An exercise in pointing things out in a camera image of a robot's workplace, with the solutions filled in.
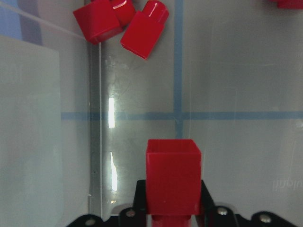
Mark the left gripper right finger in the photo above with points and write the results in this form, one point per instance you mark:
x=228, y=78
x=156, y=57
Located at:
x=212, y=215

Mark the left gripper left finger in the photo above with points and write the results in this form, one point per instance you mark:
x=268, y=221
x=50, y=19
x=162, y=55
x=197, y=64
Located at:
x=136, y=215

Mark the red block from tray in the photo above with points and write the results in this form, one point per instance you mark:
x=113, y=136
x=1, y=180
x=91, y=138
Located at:
x=173, y=181

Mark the clear plastic storage box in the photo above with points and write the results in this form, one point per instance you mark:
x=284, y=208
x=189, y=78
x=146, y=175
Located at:
x=75, y=118

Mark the red block in box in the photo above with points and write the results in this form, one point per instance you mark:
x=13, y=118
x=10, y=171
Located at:
x=98, y=21
x=289, y=4
x=145, y=29
x=124, y=11

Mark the far red block in box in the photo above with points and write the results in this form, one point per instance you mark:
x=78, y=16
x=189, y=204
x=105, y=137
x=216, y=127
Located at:
x=289, y=4

